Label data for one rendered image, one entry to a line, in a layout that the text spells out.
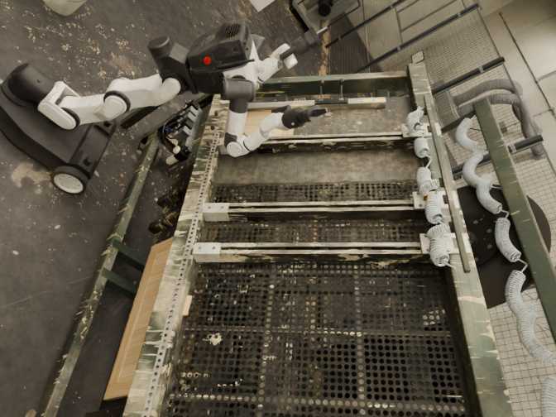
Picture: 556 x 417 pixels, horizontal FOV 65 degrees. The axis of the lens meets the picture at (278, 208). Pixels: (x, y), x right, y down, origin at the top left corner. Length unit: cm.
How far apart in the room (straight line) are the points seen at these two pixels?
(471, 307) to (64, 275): 206
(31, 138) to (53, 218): 45
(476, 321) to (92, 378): 195
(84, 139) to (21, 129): 36
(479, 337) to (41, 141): 234
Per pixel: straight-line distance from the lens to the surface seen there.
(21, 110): 278
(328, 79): 289
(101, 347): 274
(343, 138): 240
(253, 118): 269
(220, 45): 213
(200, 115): 280
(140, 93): 246
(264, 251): 193
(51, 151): 274
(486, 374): 171
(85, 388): 267
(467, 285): 185
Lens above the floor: 227
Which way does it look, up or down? 30 degrees down
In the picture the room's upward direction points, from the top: 67 degrees clockwise
